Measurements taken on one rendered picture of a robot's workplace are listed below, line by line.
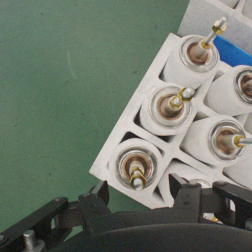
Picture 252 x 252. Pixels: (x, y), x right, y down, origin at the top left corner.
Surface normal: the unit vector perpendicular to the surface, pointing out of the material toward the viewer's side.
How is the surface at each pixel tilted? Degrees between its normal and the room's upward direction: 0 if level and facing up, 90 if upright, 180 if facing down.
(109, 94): 0
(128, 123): 0
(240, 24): 90
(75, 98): 0
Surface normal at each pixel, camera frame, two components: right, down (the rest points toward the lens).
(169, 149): -0.04, -0.07
